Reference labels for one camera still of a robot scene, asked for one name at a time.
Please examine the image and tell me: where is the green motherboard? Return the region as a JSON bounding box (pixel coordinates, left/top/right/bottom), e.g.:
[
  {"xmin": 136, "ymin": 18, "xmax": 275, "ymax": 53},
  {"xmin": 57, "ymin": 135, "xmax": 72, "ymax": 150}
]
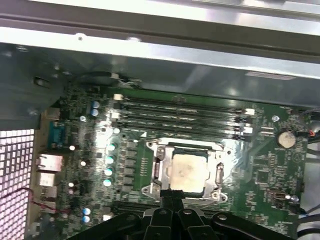
[{"xmin": 32, "ymin": 83, "xmax": 311, "ymax": 240}]

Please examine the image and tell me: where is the metal socket cover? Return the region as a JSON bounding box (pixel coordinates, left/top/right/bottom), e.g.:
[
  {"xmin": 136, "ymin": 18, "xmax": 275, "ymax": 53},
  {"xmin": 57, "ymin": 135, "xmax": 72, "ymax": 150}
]
[{"xmin": 156, "ymin": 143, "xmax": 226, "ymax": 198}]

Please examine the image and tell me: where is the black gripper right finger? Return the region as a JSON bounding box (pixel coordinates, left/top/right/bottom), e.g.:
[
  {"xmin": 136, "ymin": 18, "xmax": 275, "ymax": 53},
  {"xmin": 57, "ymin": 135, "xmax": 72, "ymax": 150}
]
[{"xmin": 172, "ymin": 190, "xmax": 297, "ymax": 240}]

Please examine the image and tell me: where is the red and black wire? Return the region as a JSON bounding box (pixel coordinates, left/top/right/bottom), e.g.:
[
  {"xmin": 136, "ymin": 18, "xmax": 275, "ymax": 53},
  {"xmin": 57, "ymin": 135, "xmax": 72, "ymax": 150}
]
[{"xmin": 22, "ymin": 186, "xmax": 73, "ymax": 216}]

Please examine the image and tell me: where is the silver port block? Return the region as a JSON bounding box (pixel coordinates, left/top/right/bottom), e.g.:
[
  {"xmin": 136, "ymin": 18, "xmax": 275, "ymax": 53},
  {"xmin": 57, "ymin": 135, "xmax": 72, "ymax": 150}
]
[{"xmin": 35, "ymin": 153, "xmax": 64, "ymax": 173}]

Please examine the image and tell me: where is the thin wire locking lever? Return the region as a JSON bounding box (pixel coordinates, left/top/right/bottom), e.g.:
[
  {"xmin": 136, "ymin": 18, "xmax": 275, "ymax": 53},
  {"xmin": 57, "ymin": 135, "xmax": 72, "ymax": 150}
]
[{"xmin": 145, "ymin": 138, "xmax": 226, "ymax": 151}]

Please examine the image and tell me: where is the open black PC case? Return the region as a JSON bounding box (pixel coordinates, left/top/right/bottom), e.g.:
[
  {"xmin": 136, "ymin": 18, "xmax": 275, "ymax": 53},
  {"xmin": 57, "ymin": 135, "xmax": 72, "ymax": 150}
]
[{"xmin": 0, "ymin": 0, "xmax": 320, "ymax": 240}]

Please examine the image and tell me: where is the black RAM slot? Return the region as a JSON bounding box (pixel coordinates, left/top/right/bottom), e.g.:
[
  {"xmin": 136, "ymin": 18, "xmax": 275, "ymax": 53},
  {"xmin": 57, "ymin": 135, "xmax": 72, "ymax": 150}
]
[
  {"xmin": 113, "ymin": 198, "xmax": 232, "ymax": 211},
  {"xmin": 112, "ymin": 92, "xmax": 255, "ymax": 116},
  {"xmin": 117, "ymin": 119, "xmax": 247, "ymax": 142},
  {"xmin": 111, "ymin": 111, "xmax": 253, "ymax": 135},
  {"xmin": 119, "ymin": 102, "xmax": 247, "ymax": 125}
]

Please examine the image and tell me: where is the silver CPU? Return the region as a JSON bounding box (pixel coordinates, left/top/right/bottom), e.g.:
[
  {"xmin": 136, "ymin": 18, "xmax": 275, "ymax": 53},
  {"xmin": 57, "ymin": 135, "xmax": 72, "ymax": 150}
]
[{"xmin": 169, "ymin": 147, "xmax": 217, "ymax": 195}]

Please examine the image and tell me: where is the round coin cell battery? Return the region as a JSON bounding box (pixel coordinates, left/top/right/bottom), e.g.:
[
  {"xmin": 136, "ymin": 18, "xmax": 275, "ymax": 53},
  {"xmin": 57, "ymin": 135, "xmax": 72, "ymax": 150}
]
[{"xmin": 276, "ymin": 129, "xmax": 297, "ymax": 150}]

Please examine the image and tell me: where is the blue serial port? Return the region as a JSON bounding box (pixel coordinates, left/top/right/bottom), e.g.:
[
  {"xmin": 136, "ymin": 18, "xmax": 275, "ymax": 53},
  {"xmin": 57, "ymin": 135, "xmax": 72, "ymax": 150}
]
[{"xmin": 47, "ymin": 121, "xmax": 66, "ymax": 148}]

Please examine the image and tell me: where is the CPU socket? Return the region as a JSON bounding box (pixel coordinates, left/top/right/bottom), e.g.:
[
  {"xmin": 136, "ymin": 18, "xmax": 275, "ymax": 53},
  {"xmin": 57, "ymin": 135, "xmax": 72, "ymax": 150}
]
[{"xmin": 141, "ymin": 138, "xmax": 230, "ymax": 203}]

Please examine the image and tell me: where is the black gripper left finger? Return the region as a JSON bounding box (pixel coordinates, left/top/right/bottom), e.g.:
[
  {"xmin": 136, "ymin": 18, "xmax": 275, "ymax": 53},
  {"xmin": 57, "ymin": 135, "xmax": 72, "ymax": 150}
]
[{"xmin": 66, "ymin": 190, "xmax": 175, "ymax": 240}]

